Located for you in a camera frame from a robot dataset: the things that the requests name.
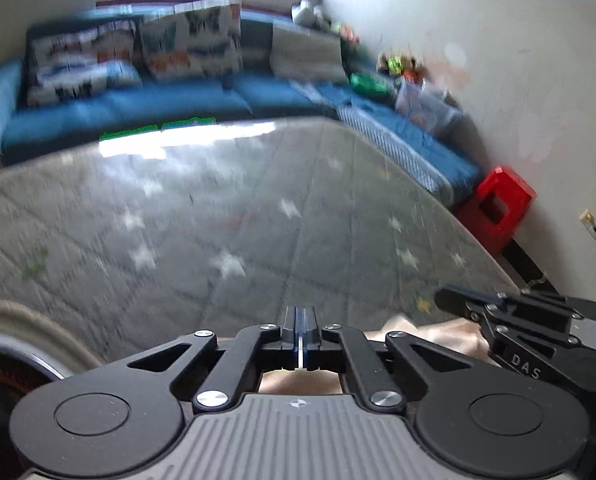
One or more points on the panda plush toy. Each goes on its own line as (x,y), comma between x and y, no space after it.
(306,12)

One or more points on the round built-in table stove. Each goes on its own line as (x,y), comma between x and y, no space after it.
(8,360)

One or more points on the blue sofa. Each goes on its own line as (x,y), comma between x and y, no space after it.
(188,102)

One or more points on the red plastic stool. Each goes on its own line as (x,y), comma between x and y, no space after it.
(498,205)

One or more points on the clear plastic bag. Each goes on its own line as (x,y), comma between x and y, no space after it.
(425,107)

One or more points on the colourful plush toys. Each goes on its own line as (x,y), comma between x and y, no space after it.
(400,66)

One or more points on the long butterfly print cushion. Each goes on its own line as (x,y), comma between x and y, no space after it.
(78,47)

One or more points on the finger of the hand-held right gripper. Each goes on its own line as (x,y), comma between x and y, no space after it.
(465,301)

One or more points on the wall socket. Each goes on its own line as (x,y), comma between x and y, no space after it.
(592,224)

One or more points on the pink plush toy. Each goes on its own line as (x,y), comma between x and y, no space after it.
(344,32)

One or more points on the beige garment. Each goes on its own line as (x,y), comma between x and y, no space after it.
(448,337)

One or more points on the square butterfly print cushion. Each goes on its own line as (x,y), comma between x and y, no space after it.
(190,42)

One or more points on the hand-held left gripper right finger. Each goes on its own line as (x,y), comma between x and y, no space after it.
(312,332)

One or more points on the grey cushion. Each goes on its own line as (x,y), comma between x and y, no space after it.
(305,55)

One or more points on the green bowl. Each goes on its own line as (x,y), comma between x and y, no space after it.
(370,85)

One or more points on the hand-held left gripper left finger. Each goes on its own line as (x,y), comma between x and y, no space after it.
(292,332)

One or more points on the flat butterfly print cushion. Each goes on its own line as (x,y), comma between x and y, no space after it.
(83,82)

